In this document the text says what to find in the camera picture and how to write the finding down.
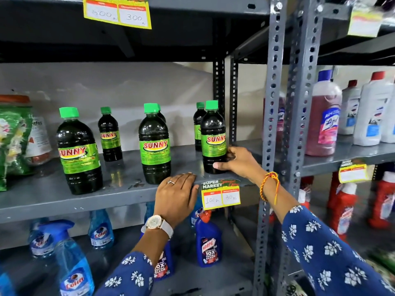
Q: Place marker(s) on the person's right forearm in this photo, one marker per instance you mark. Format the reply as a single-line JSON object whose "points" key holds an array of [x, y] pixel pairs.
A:
{"points": [[314, 243]]}

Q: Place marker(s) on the person's left forearm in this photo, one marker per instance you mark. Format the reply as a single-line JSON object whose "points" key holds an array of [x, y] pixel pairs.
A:
{"points": [[145, 258]]}

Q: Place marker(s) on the person's left hand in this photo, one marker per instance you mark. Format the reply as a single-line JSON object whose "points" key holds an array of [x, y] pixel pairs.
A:
{"points": [[174, 201]]}

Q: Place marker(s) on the person's left thumb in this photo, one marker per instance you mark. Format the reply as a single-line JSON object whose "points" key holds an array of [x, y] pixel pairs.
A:
{"points": [[195, 194]]}

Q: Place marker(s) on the yellow price tag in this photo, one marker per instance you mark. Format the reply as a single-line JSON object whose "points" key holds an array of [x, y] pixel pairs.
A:
{"points": [[353, 172], [220, 195], [365, 21], [117, 12]]}

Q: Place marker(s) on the green flowered packet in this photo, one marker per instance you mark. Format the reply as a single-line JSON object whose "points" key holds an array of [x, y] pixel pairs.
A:
{"points": [[14, 141]]}

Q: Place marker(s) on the grey metal shelf rack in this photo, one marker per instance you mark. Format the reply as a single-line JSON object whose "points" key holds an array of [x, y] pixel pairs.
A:
{"points": [[301, 89], [123, 189]]}

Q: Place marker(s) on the person's right hand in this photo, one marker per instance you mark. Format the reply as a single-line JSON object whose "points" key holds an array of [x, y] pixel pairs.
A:
{"points": [[243, 164]]}

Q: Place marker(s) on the person's right thumb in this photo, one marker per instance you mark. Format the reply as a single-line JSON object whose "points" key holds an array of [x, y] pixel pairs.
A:
{"points": [[222, 165]]}

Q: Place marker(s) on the person's left middle finger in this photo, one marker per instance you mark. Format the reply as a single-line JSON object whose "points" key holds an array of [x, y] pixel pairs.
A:
{"points": [[182, 180]]}

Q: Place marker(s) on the person's left little finger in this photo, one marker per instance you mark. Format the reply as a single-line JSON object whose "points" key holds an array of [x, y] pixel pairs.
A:
{"points": [[161, 188]]}

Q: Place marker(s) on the dark bottle green cap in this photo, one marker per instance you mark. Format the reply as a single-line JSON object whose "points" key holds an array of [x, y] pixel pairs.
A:
{"points": [[78, 154], [161, 115], [213, 137], [110, 135], [197, 126], [154, 144]]}

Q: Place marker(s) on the blue glass cleaner spray bottle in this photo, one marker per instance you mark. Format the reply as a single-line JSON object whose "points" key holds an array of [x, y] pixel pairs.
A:
{"points": [[149, 211], [101, 231], [74, 274], [41, 242], [5, 285]]}

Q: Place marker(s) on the green white packet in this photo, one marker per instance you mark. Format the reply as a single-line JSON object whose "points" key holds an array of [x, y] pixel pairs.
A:
{"points": [[382, 263]]}

